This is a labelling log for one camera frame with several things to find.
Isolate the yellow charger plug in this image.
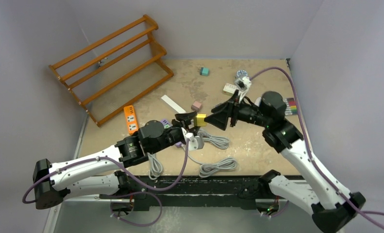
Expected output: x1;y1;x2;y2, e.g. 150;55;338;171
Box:
193;114;207;127

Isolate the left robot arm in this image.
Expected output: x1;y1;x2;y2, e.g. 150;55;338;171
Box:
22;112;204;210

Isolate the orange power strip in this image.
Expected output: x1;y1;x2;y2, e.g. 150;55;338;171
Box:
123;105;139;135

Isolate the wooden shoe rack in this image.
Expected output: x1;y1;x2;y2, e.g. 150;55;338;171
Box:
48;14;174;127

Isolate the grey white strip cable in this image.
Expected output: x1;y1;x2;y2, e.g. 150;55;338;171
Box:
198;128;231;150

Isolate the round blue white jar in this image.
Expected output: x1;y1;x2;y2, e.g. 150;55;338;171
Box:
235;69;248;78

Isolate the grey orange strip cable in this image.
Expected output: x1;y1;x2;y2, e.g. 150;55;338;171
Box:
147;152;164;181

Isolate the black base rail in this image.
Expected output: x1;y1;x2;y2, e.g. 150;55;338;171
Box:
100;172;286;212

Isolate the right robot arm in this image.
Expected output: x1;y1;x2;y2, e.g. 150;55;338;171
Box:
204;91;366;233

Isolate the purple power strip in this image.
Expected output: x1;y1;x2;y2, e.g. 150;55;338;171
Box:
161;119;183;148

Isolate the coloured marker pen set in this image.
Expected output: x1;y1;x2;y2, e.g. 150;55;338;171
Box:
283;98;298;116

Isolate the blue white oval toy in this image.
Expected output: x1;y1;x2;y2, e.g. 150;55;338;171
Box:
254;97;262;107

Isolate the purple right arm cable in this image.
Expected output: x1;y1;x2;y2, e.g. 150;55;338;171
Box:
250;67;384;233

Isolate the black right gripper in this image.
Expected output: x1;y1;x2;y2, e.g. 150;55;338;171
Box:
205;90;271;131

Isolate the white power strip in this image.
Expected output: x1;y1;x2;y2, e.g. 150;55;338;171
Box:
161;95;186;114

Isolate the teal charger plug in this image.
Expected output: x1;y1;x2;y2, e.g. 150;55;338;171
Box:
200;67;210;76

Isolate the grey purple strip cable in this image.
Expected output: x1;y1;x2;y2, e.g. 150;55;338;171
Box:
186;149;239;179

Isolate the small white green box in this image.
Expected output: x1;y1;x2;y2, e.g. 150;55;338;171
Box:
222;83;238;96

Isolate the pink charger plug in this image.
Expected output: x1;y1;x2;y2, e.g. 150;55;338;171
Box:
191;101;202;112

